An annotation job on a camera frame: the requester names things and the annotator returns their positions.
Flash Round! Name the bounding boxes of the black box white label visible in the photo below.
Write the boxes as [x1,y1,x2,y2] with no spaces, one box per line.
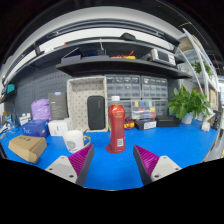
[134,118,158,131]

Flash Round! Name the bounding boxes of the red drink bottle white cap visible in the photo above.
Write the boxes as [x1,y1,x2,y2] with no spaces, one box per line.
[107,95,127,153]

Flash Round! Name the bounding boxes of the grey small-parts drawer cabinet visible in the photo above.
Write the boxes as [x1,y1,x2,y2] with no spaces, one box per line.
[140,76,169,118]
[104,74,142,118]

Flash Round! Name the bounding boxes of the black flat case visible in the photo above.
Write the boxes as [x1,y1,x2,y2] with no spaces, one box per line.
[154,114,182,128]

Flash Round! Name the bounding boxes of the black rectangular pouch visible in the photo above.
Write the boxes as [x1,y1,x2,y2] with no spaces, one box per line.
[86,95,106,131]

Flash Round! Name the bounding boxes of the yellow hand tool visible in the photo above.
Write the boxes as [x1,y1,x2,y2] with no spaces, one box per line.
[111,54,137,61]

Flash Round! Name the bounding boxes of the blue product box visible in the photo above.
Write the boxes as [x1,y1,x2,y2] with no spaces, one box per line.
[21,119,51,139]

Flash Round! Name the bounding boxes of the dark grey upright box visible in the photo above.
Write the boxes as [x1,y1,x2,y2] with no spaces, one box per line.
[48,91,70,121]

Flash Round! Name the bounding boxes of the beige dotted storage bin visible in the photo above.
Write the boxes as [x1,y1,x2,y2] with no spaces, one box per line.
[66,75,109,133]

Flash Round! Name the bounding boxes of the white mug gold handle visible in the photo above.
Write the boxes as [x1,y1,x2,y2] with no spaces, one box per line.
[62,129,92,154]

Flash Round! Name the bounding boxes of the brown cardboard box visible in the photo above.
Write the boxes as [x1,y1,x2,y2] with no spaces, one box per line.
[8,134,48,164]

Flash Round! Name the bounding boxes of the flat round red coaster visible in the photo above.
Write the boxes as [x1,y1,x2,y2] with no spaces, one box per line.
[105,143,127,155]

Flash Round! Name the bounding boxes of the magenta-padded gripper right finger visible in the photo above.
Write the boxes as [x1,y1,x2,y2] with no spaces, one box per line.
[132,144,183,186]

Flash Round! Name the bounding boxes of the black overhead desk shelf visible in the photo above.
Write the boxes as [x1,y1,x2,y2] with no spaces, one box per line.
[1,31,193,79]

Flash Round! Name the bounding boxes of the small teal-screen monitor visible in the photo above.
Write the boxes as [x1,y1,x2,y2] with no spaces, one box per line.
[4,83,17,95]

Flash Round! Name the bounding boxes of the white shelf unit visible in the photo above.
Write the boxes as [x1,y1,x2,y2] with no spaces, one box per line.
[176,28,221,121]

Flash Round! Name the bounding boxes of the white product box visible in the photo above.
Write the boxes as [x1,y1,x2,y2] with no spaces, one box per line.
[47,119,72,137]

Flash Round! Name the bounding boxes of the grey bench instrument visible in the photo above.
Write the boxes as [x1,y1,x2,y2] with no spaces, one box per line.
[150,48,177,67]

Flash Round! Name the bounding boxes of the white power adapter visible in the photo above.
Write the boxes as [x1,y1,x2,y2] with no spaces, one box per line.
[201,120,212,132]

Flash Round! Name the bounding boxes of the green potted plant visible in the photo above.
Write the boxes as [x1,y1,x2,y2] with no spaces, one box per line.
[165,85,212,125]

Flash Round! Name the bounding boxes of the yellow multimeter red leads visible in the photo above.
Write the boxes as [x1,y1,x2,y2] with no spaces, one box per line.
[123,116,136,130]

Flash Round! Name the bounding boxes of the purple plastic bag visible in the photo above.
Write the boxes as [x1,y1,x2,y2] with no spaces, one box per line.
[30,98,52,122]

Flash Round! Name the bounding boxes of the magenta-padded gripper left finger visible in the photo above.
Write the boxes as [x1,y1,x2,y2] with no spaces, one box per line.
[45,143,96,188]

